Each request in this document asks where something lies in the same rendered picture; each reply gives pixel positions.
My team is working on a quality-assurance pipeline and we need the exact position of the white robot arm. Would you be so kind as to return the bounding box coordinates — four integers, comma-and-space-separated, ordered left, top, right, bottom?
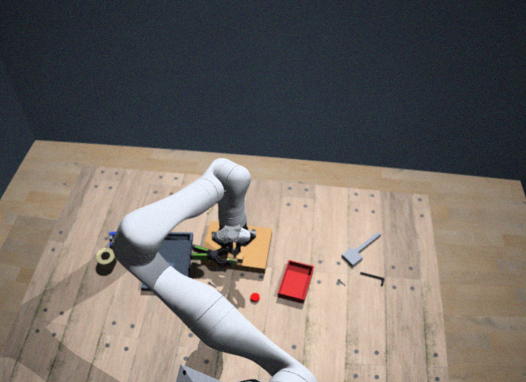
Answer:
112, 158, 317, 382

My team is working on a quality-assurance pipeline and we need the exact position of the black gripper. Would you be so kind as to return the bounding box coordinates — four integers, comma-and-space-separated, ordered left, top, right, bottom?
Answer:
211, 223, 256, 255

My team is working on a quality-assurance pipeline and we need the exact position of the light wooden bench board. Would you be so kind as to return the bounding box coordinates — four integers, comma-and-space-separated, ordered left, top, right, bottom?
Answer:
201, 221, 272, 274

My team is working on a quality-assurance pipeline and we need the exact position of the small wooden block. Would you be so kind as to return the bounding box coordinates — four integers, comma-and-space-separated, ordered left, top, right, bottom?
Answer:
227, 253, 244, 263

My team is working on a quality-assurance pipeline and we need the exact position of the red open tray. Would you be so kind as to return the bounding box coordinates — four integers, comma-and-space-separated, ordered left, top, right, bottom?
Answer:
278, 260, 314, 304

